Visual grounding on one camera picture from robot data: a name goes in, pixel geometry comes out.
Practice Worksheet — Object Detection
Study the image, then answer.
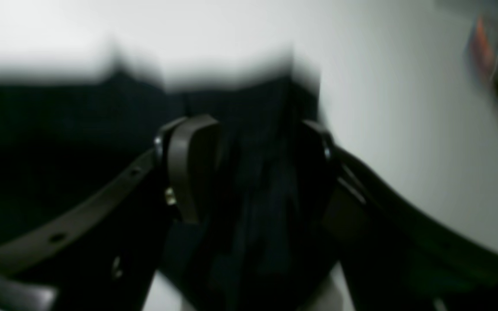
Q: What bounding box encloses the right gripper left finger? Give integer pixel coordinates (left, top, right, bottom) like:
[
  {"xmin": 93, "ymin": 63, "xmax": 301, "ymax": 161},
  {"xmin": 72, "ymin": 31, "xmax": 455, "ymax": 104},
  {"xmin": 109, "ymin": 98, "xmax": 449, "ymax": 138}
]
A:
[{"xmin": 0, "ymin": 114, "xmax": 221, "ymax": 311}]

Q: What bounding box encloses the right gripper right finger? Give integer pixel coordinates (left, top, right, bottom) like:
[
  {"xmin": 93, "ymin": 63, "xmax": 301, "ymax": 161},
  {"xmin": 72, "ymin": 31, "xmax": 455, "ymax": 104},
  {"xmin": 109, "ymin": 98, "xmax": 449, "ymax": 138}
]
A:
[{"xmin": 303, "ymin": 120, "xmax": 498, "ymax": 311}]

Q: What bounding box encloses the black T-shirt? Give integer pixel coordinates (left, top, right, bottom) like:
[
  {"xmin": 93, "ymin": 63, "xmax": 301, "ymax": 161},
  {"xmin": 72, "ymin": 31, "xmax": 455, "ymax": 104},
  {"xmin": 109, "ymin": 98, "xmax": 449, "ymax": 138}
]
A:
[{"xmin": 0, "ymin": 71, "xmax": 335, "ymax": 311}]

